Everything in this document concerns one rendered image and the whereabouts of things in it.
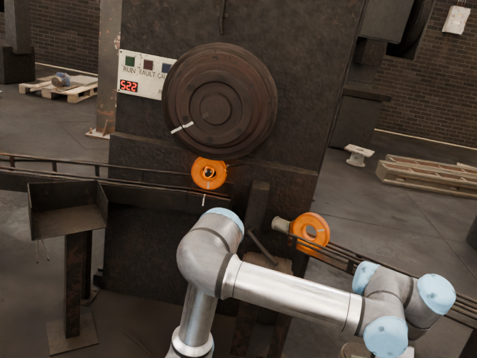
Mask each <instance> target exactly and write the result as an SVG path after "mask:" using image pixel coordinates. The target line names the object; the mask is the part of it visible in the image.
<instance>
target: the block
mask: <svg viewBox="0 0 477 358"><path fill-rule="evenodd" d="M269 192H270V183H267V182H263V181H259V180H253V182H252V186H251V191H250V195H249V199H248V206H247V210H246V216H245V220H244V223H243V227H244V234H247V233H246V231H247V230H248V229H249V228H250V227H253V228H254V230H253V231H252V232H251V233H252V234H253V235H254V236H255V237H258V236H259V235H260V232H261V227H262V223H263V218H264V214H265V208H266V205H267V201H268V196H269Z"/></svg>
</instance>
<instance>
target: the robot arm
mask: <svg viewBox="0 0 477 358"><path fill-rule="evenodd" d="M243 235H244V227H243V223H242V221H241V220H240V219H239V217H238V216H237V215H236V214H235V213H233V212H232V211H230V210H228V209H224V208H220V207H218V208H213V209H210V210H208V211H207V212H206V213H204V214H203V215H202V216H201V217H200V218H199V221H198V222H197V223H196V224H195V225H194V226H193V228H191V230H190V231H189V232H188V233H187V234H186V235H185V236H184V237H183V238H182V240H181V242H180V243H179V246H178V248H177V255H176V257H177V265H178V268H179V270H180V272H181V274H182V275H183V277H184V278H185V279H186V280H187V281H188V282H189V283H188V287H187V294H186V297H185V304H184V308H183V311H182V318H181V322H180V326H179V327H177V328H176V329H175V331H174V333H173V334H172V340H171V344H170V349H169V351H168V353H167V355H166V357H165V358H212V354H213V351H214V341H213V338H212V334H211V332H210V330H211V327H212V322H213V319H214V314H215V310H216V305H217V302H218V299H222V300H224V299H226V298H228V297H232V298H236V299H239V300H243V301H246V302H248V303H252V304H255V305H259V306H261V307H264V308H268V309H271V310H274V311H278V312H280V313H284V314H286V315H291V316H293V317H296V318H299V319H303V320H306V321H309V322H313V323H316V324H318V325H322V326H325V327H329V328H331V329H334V330H338V331H341V332H345V333H347V334H350V335H354V336H357V337H360V338H363V339H364V342H365V344H366V347H367V348H368V350H369V351H370V353H371V358H415V340H418V339H419V338H420V337H422V336H423V335H424V334H425V333H426V332H427V331H428V330H429V329H430V328H431V327H432V326H433V325H434V324H435V323H436V322H437V321H438V320H439V319H440V318H441V317H442V316H443V315H445V314H446V313H447V312H448V311H449V309H450V307H451V306H452V305H453V304H454V302H455V300H456V293H455V290H454V288H453V286H452V285H451V284H450V282H448V281H447V280H446V279H445V278H443V277H441V276H439V275H436V274H426V275H424V276H423V277H421V278H420V279H416V278H413V277H410V276H406V275H404V274H402V273H398V272H396V271H393V270H390V269H388V268H385V267H382V266H380V265H379V264H378V265H377V264H372V263H370V262H367V261H363V262H361V263H360V264H359V265H358V268H357V269H356V272H355V275H354V278H353V283H352V288H353V291H354V292H355V293H357V294H359V295H356V294H353V293H349V292H346V291H342V290H339V289H336V288H332V287H329V286H325V285H322V284H319V283H315V282H312V281H308V280H305V279H302V278H298V277H295V276H291V275H288V274H285V273H281V272H278V271H274V270H271V269H268V268H263V267H261V266H257V265H254V264H250V263H246V262H244V261H241V260H240V259H239V258H238V256H237V254H236V251H237V249H238V246H239V244H240V243H241V242H242V240H243ZM363 296H364V297H363Z"/></svg>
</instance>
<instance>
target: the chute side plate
mask: <svg viewBox="0 0 477 358"><path fill-rule="evenodd" d="M65 181H74V180H62V179H55V178H43V177H36V176H29V175H18V174H11V173H0V190H9V191H16V192H28V183H48V182H65ZM100 185H101V187H102V189H103V191H104V193H105V195H106V197H107V200H108V201H109V202H114V203H121V204H127V205H139V206H145V207H157V208H163V209H170V210H182V211H187V212H193V213H197V214H201V215H203V214H204V213H206V212H207V211H208V210H210V209H213V208H218V207H220V208H224V209H229V203H230V202H227V201H223V200H216V199H212V198H208V197H204V206H202V202H203V197H202V196H198V195H191V194H187V193H181V192H169V191H162V190H151V189H144V188H132V187H125V186H118V185H106V184H100Z"/></svg>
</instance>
